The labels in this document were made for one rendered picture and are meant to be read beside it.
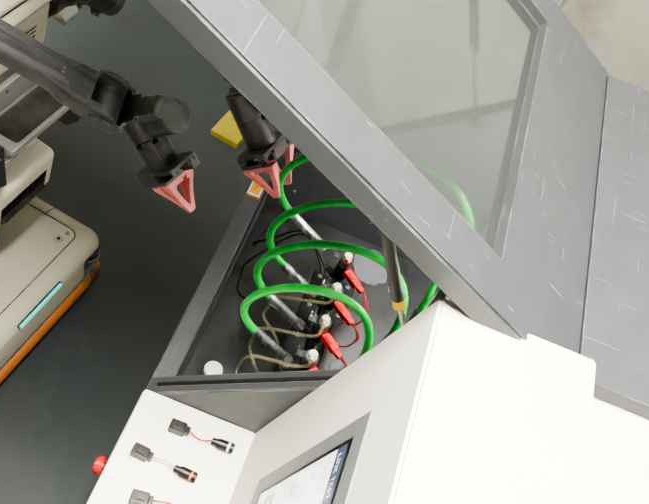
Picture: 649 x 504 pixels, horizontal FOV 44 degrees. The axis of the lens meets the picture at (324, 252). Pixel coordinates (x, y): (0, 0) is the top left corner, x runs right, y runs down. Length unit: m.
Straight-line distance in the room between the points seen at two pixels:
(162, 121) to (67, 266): 1.26
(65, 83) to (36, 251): 1.27
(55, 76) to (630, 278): 0.92
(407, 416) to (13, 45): 0.77
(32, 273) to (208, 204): 0.83
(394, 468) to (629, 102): 0.93
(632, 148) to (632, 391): 0.50
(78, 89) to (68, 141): 1.87
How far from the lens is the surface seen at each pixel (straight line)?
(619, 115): 1.57
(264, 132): 1.45
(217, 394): 1.45
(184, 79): 3.49
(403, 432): 0.95
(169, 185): 1.40
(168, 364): 1.59
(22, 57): 1.29
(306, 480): 1.14
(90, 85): 1.33
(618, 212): 1.39
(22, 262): 2.51
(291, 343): 1.62
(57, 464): 2.52
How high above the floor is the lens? 2.35
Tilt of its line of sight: 51 degrees down
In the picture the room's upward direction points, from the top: 24 degrees clockwise
